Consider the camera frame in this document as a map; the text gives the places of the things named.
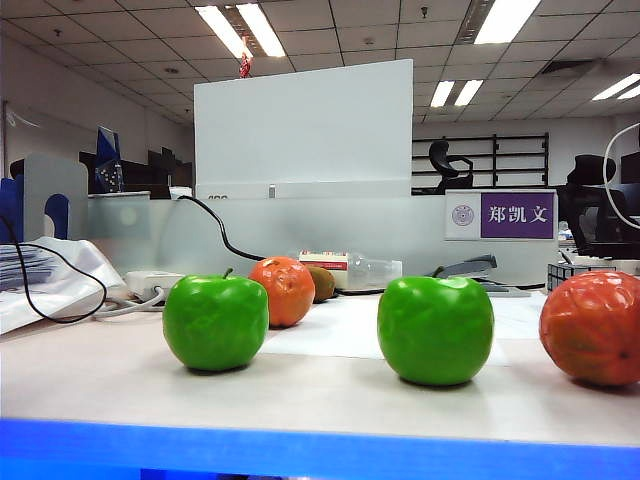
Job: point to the white power strip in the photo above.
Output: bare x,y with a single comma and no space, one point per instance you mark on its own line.
145,282

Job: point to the fluorescent ceiling light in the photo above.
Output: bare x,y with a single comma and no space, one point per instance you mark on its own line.
442,93
220,27
617,86
505,22

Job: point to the blue glass trophy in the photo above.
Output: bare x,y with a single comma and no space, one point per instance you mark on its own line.
107,150

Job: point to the grey stapler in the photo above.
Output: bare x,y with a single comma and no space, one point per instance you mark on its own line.
475,265

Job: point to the artificial orange fruit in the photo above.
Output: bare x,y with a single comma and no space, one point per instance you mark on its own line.
285,295
595,330

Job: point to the small white box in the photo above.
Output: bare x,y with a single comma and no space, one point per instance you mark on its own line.
180,192

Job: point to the red hanging ornament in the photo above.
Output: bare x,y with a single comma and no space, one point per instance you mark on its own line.
245,67

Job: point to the clear bottle red label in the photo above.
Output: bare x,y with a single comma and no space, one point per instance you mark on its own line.
370,272

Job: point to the blue file holder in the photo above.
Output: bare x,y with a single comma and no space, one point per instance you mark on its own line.
10,210

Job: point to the white paper sheet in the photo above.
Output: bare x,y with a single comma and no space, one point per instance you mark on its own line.
520,315

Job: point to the white plastic bag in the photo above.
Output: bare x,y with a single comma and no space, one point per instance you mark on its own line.
75,280

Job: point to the black mesh office chair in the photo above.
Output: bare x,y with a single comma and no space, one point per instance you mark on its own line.
595,172

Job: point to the silver mirror cube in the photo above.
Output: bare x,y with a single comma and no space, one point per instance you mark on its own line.
556,276

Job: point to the purple white name sign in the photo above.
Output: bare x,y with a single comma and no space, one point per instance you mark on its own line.
517,215

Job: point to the white board panel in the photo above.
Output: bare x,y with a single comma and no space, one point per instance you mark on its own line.
300,130

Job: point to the dark cabinet row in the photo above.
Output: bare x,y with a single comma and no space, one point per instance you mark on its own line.
160,167

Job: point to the brown kiwi fruit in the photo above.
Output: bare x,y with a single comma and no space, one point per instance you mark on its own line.
324,285

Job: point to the black shelf rack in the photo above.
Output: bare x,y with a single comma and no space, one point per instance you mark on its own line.
495,155

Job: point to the green plastic apple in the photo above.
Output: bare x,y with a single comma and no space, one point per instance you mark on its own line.
215,325
435,335

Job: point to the frosted glass desk partition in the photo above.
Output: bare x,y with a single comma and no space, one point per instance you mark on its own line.
300,225

